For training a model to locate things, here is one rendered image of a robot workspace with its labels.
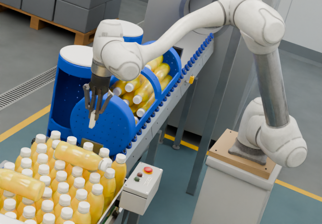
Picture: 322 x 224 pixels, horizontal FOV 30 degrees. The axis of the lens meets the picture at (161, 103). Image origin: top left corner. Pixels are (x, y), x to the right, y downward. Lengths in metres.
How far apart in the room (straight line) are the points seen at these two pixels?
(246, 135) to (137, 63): 0.87
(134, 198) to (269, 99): 0.68
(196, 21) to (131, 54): 0.38
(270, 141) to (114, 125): 0.66
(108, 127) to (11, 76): 2.95
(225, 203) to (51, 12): 3.99
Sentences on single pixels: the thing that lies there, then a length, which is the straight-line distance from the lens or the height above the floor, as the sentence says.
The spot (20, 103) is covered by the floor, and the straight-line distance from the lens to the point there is 5.03.
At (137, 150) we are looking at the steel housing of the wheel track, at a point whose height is 0.88.
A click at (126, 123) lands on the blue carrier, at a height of 1.16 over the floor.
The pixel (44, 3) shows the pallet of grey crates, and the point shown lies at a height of 0.31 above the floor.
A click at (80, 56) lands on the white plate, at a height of 1.04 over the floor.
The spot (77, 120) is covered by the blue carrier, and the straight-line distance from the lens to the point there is 2.64.
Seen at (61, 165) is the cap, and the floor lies 1.10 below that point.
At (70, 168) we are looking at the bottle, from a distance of 2.36.
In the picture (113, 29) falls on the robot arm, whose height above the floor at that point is 1.62.
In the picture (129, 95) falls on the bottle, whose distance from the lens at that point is 2.95.
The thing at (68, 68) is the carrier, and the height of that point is 0.99.
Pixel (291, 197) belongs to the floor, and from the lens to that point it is 4.69.
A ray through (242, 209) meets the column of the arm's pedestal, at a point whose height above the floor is 0.81.
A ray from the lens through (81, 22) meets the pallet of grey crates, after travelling 6.28.
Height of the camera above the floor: 2.36
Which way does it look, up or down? 26 degrees down
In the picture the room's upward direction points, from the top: 14 degrees clockwise
